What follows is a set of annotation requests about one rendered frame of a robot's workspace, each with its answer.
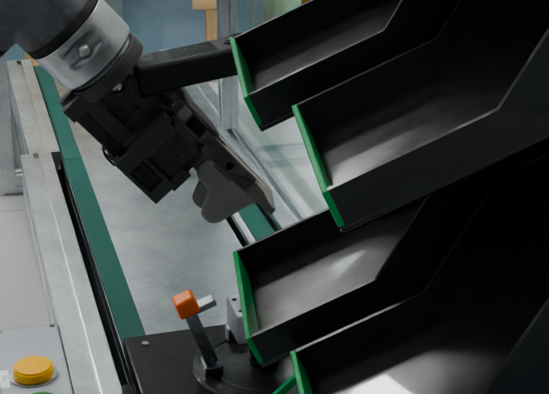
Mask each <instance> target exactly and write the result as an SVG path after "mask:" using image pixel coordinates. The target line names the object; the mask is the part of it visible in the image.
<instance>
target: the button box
mask: <svg viewBox="0 0 549 394"><path fill-rule="evenodd" d="M28 356H44V357H46V358H48V359H49V360H51V361H52V362H53V366H54V374H53V376H52V377H51V378H50V379H48V380H47V381H45V382H43V383H37V384H23V383H18V382H17V381H16V380H15V379H14V378H13V371H12V368H13V365H14V364H15V363H16V362H17V361H18V360H20V359H23V358H25V357H28ZM35 392H50V393H53V394H74V391H73V387H72V383H71V379H70V376H69V369H68V366H67V361H66V358H65V351H64V348H63V343H62V340H61V336H60V330H59V326H58V325H57V324H49V325H38V326H32V327H25V328H18V329H7V330H0V394H31V393H35Z"/></svg>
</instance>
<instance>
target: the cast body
mask: <svg viewBox="0 0 549 394"><path fill-rule="evenodd" d="M227 323H228V325H229V327H230V329H231V331H232V333H233V335H234V337H235V339H236V341H237V343H238V344H243V343H247V341H246V337H245V331H244V326H243V315H242V310H241V304H240V299H239V295H235V296H229V297H227Z"/></svg>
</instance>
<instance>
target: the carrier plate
mask: <svg viewBox="0 0 549 394"><path fill-rule="evenodd" d="M204 329H205V332H206V334H207V336H208V338H209V340H210V341H211V340H213V339H214V338H216V337H219V336H221V335H222V334H225V325H214V326H208V327H204ZM123 350H124V355H125V358H126V361H127V365H128V368H129V371H130V374H131V376H132V381H133V383H134V387H135V389H136V394H196V393H195V391H194V388H193V383H192V362H193V359H194V356H195V354H196V353H197V351H198V350H199V347H198V344H197V343H196V341H195V339H194V336H193V334H192V332H191V330H190V329H184V330H177V331H172V332H165V333H159V334H147V335H141V336H135V337H129V338H124V339H123Z"/></svg>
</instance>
